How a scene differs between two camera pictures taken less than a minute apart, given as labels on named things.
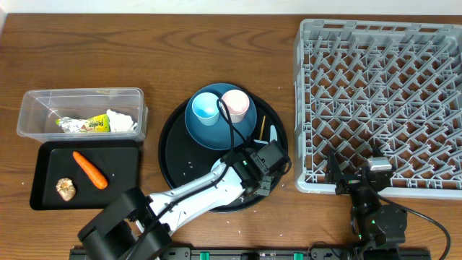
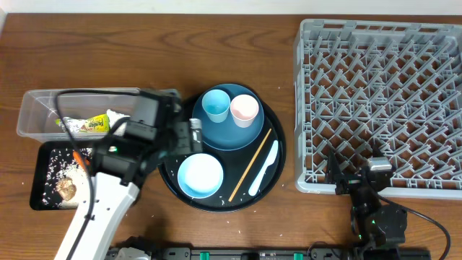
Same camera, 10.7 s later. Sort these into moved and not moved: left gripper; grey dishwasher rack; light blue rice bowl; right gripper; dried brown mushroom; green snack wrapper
Moved: left gripper; light blue rice bowl
Not moved: dried brown mushroom; grey dishwasher rack; green snack wrapper; right gripper
